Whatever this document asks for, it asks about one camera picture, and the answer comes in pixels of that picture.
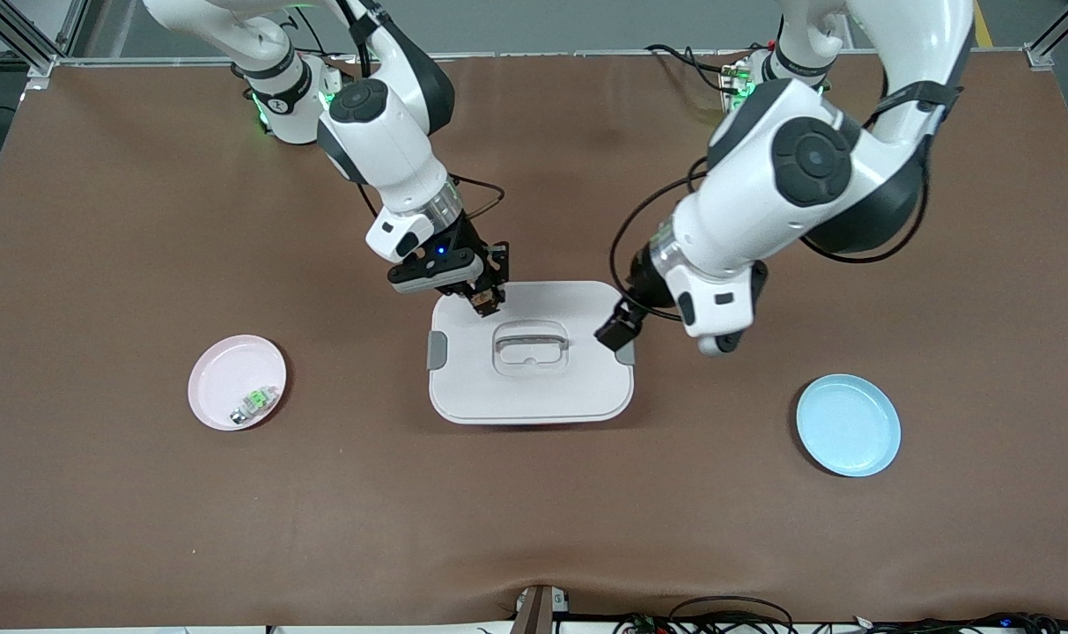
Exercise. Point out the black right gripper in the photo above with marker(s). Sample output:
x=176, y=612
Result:
x=464, y=239

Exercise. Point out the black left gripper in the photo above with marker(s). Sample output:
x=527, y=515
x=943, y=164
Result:
x=646, y=280

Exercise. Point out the orange and black switch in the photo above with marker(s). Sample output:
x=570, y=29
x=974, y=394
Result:
x=486, y=305

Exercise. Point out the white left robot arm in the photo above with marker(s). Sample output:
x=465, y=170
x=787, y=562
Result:
x=806, y=167

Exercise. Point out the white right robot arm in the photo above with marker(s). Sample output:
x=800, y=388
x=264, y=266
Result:
x=384, y=150

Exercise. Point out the gray box latch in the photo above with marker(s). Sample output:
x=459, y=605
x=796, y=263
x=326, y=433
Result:
x=437, y=350
x=626, y=357

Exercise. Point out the white lidded storage box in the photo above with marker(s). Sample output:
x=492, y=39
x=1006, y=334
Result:
x=534, y=392

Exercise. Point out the brown table mat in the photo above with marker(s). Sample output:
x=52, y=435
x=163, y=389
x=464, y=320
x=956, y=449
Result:
x=534, y=511

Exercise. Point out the light blue round plate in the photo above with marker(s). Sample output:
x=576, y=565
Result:
x=850, y=427

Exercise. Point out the pink round plate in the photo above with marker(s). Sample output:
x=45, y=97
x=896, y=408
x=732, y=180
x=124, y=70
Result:
x=225, y=357

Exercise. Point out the metal table edge rail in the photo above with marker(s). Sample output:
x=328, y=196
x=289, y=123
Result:
x=534, y=55

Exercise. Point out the green and clear switch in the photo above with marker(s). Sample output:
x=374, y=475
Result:
x=254, y=403

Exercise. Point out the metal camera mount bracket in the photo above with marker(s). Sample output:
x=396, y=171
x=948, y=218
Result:
x=534, y=616

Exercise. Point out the aluminium frame profile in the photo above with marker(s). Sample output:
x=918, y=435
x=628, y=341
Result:
x=1040, y=55
x=23, y=40

